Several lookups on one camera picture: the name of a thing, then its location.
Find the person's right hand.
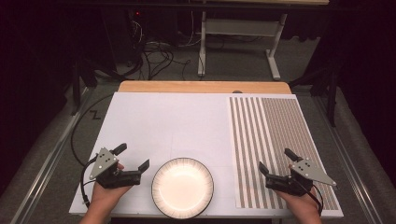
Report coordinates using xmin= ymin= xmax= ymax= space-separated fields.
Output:
xmin=275 ymin=164 xmax=319 ymax=214

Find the white plate with dark rim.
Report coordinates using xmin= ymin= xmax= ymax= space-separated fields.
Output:
xmin=150 ymin=157 xmax=215 ymax=220

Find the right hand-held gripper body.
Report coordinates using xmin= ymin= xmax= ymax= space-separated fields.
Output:
xmin=265 ymin=158 xmax=338 ymax=197

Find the brown striped placemat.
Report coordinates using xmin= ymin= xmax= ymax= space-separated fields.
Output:
xmin=229 ymin=96 xmax=341 ymax=211

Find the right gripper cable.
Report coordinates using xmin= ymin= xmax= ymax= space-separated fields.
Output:
xmin=292 ymin=177 xmax=324 ymax=217

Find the person's left hand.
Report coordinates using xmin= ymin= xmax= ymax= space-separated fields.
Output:
xmin=91 ymin=163 xmax=134 ymax=207

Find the tangle of floor cables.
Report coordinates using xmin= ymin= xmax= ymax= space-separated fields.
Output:
xmin=124 ymin=38 xmax=192 ymax=81

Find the metal floor rail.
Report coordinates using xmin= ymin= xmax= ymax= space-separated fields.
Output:
xmin=8 ymin=87 xmax=95 ymax=224
xmin=311 ymin=92 xmax=385 ymax=224

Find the dark device with red light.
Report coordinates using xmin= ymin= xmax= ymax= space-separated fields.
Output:
xmin=124 ymin=7 xmax=179 ymax=48

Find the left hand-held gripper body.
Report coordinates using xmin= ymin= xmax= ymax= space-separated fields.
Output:
xmin=89 ymin=147 xmax=143 ymax=189

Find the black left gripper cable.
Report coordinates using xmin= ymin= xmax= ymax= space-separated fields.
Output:
xmin=79 ymin=154 xmax=99 ymax=209

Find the black stand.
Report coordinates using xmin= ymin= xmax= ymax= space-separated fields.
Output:
xmin=70 ymin=58 xmax=98 ymax=117
xmin=289 ymin=60 xmax=344 ymax=128

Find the long black floor cable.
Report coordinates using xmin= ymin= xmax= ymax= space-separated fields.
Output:
xmin=70 ymin=94 xmax=115 ymax=167

